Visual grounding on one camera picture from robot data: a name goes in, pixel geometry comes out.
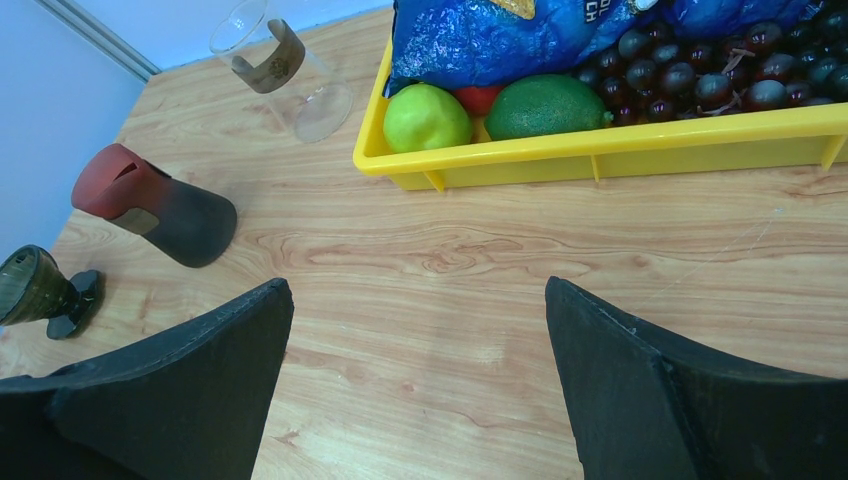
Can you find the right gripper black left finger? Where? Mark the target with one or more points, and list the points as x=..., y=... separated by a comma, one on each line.
x=190, y=402

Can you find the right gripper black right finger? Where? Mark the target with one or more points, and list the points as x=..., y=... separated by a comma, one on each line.
x=647, y=403

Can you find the red-black coffee carafe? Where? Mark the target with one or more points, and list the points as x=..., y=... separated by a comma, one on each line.
x=191, y=225

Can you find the yellow plastic bin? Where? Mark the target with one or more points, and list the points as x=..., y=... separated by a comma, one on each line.
x=815, y=135

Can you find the dark green lime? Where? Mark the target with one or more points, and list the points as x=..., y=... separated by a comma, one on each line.
x=546, y=104

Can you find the clear glass with brown sleeve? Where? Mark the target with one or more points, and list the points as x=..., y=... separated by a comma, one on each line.
x=307, y=97

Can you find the dark purple grape bunch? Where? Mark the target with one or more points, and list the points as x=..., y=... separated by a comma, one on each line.
x=652, y=75

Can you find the red fruit in bin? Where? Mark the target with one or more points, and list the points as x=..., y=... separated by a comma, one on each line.
x=477, y=101

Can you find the yellow-green lime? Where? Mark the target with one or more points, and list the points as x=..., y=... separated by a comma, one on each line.
x=424, y=117

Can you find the blue chips bag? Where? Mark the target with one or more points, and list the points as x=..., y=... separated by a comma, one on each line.
x=458, y=44

